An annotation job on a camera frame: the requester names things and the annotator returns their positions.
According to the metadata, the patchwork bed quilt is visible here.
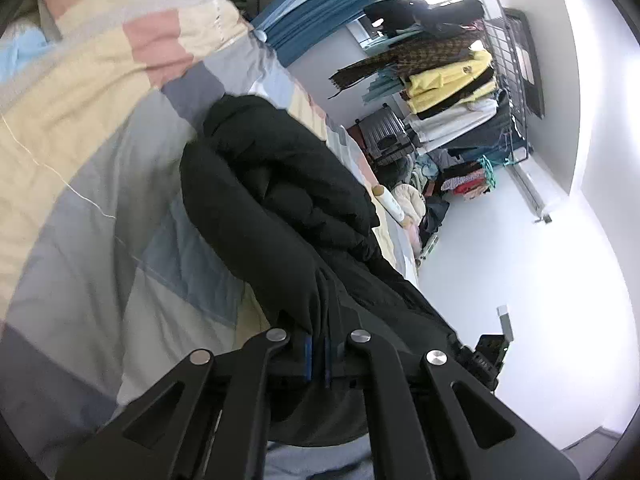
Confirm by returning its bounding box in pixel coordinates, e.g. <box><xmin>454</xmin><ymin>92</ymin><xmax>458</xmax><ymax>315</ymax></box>
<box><xmin>0</xmin><ymin>0</ymin><xmax>421</xmax><ymax>480</ymax></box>

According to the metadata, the rolled paper tube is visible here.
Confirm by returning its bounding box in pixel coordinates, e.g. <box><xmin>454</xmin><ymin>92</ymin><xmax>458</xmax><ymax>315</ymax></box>
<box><xmin>371</xmin><ymin>185</ymin><xmax>412</xmax><ymax>225</ymax></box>

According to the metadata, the blue curtain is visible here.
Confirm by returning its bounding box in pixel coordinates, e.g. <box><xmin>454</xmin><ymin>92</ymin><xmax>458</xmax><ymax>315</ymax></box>
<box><xmin>265</xmin><ymin>0</ymin><xmax>376</xmax><ymax>68</ymax></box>

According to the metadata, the light teal garment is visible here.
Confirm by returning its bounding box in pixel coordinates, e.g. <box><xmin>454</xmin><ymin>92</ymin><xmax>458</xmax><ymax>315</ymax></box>
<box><xmin>362</xmin><ymin>70</ymin><xmax>411</xmax><ymax>103</ymax></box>

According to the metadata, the small hanging laundry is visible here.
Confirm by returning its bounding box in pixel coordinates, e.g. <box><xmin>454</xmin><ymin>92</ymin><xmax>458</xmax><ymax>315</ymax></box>
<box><xmin>440</xmin><ymin>162</ymin><xmax>493</xmax><ymax>201</ymax></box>

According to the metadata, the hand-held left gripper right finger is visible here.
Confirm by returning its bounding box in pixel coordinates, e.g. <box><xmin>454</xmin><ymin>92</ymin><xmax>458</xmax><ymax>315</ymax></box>
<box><xmin>322</xmin><ymin>329</ymin><xmax>581</xmax><ymax>480</ymax></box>

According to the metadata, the pile of clothes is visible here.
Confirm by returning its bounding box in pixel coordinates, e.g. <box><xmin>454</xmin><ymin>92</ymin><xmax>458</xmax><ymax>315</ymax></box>
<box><xmin>380</xmin><ymin>155</ymin><xmax>451</xmax><ymax>256</ymax></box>

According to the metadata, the hanging black jacket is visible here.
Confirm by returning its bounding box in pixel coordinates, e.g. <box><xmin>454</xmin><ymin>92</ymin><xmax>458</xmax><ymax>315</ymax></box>
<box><xmin>362</xmin><ymin>0</ymin><xmax>486</xmax><ymax>36</ymax></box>

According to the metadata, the white air conditioner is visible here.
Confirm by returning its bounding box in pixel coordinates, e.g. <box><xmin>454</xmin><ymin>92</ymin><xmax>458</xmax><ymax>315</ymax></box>
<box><xmin>510</xmin><ymin>165</ymin><xmax>553</xmax><ymax>225</ymax></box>

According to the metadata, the blue grey cloth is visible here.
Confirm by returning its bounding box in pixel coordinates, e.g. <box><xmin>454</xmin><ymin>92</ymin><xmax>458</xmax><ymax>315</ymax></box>
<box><xmin>262</xmin><ymin>437</ymin><xmax>376</xmax><ymax>480</ymax></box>

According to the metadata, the metal clothes rack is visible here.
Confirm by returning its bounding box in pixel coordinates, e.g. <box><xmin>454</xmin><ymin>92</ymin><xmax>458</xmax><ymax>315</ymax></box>
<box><xmin>452</xmin><ymin>0</ymin><xmax>546</xmax><ymax>166</ymax></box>

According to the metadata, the dark grey hanging garment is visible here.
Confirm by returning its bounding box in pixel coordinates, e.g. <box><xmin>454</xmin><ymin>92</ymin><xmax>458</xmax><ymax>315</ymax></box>
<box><xmin>417</xmin><ymin>105</ymin><xmax>516</xmax><ymax>157</ymax></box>

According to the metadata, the teal clip hanger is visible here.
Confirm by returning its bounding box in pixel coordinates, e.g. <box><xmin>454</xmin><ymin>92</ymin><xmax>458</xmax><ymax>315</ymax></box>
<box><xmin>479</xmin><ymin>155</ymin><xmax>517</xmax><ymax>193</ymax></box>

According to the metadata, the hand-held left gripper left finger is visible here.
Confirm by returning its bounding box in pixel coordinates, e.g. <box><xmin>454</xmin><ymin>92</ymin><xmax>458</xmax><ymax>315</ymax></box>
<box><xmin>55</xmin><ymin>327</ymin><xmax>315</xmax><ymax>480</ymax></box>

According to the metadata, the yellow hoodie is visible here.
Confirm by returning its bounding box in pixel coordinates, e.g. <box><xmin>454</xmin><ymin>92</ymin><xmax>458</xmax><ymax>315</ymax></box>
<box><xmin>405</xmin><ymin>50</ymin><xmax>496</xmax><ymax>111</ymax></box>

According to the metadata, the brown houndstooth scarf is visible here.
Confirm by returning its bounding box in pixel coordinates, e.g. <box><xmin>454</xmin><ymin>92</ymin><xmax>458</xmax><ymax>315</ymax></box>
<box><xmin>327</xmin><ymin>35</ymin><xmax>483</xmax><ymax>100</ymax></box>

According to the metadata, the black puffer jacket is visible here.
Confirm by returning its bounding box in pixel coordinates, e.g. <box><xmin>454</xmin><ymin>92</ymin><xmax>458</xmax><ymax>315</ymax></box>
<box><xmin>179</xmin><ymin>94</ymin><xmax>471</xmax><ymax>448</ymax></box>

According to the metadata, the dark ribbed suitcase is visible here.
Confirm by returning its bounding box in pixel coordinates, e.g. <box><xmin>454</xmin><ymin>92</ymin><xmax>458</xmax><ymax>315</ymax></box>
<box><xmin>355</xmin><ymin>105</ymin><xmax>418</xmax><ymax>166</ymax></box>

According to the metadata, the white hoodie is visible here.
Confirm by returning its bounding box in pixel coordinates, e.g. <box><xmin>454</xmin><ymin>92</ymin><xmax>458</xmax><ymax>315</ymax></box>
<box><xmin>405</xmin><ymin>97</ymin><xmax>501</xmax><ymax>143</ymax></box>

